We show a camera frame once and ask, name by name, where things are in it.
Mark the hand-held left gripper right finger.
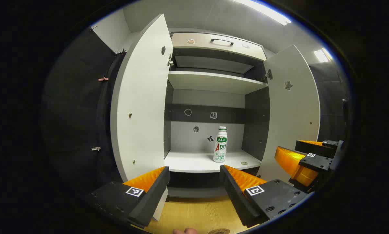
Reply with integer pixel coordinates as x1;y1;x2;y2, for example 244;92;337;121
219;164;312;228

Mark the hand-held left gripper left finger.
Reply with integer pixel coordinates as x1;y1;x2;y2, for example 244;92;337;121
84;166;171;229

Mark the white cabinet door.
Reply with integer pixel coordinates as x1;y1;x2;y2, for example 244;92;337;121
110;14;174;221
256;45;321;186

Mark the white bottle green label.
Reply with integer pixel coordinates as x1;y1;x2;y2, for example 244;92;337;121
213;126;228;163

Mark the white cabinet shelf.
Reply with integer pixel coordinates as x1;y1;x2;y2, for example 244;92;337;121
168;71;268;95
164;149;262;173

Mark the beige cabinet drawer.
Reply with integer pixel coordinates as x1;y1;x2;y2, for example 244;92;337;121
171;32;267;61

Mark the small ceiling light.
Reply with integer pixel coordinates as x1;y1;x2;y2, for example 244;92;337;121
313;48;333;63

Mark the black backdrop cloth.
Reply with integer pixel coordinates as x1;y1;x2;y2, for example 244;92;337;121
40;26;349;195

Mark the long ceiling light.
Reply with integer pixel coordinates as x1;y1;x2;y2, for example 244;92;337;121
232;0;292;26

